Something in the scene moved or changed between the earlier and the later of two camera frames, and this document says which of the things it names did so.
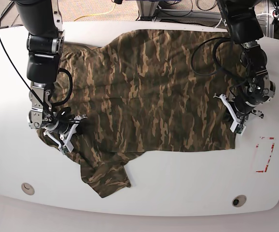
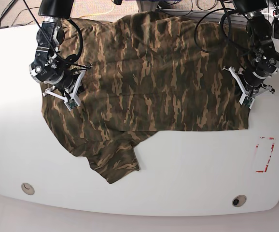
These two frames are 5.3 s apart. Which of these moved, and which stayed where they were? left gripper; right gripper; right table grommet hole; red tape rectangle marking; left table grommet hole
Moved: left gripper; right gripper
Stayed: red tape rectangle marking; left table grommet hole; right table grommet hole
